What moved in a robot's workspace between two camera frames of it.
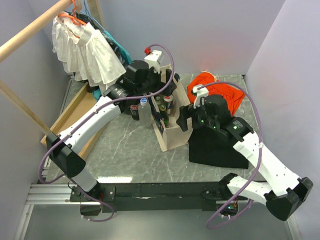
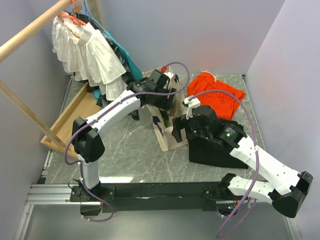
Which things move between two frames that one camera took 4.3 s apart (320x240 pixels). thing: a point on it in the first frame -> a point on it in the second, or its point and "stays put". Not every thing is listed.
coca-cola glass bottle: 134,113 stays put
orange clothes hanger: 73,17 stays put
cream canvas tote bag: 173,136 stays put
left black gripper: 157,76 -> 165,104
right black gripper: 187,111 -> 180,122
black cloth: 211,147 stays put
